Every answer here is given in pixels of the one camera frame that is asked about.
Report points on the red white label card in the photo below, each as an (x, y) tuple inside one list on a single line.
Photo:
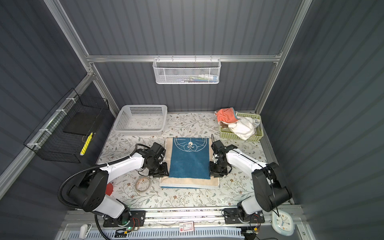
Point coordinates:
[(186, 227)]

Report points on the black wire wall basket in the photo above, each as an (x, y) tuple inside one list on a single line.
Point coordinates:
[(61, 137)]

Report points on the white wire wall basket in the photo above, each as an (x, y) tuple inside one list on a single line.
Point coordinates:
[(187, 73)]

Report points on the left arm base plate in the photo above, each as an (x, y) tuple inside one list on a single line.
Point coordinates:
[(128, 219)]

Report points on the red pencil cup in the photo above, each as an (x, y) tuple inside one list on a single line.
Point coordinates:
[(109, 189)]

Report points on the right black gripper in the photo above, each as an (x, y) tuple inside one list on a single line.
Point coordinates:
[(213, 172)]

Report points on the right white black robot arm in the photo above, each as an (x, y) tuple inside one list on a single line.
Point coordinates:
[(270, 185)]

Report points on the clear tape roll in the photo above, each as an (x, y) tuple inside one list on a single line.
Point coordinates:
[(143, 184)]

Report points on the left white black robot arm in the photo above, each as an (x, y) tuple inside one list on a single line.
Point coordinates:
[(86, 189)]

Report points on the blue beige Doraemon towel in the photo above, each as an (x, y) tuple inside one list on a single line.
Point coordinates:
[(188, 161)]

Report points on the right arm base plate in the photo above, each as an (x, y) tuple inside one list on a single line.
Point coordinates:
[(235, 216)]

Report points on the green perforated plastic basket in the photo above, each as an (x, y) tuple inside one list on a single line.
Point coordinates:
[(226, 133)]

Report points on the orange towel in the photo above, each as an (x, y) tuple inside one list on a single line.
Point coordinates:
[(226, 116)]

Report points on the white round clock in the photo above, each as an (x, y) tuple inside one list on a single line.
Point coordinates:
[(283, 223)]

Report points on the white towel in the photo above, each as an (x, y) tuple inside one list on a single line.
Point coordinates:
[(245, 127)]

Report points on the white plastic laundry basket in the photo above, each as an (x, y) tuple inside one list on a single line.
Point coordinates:
[(141, 120)]

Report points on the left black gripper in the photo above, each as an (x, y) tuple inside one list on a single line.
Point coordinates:
[(164, 172)]

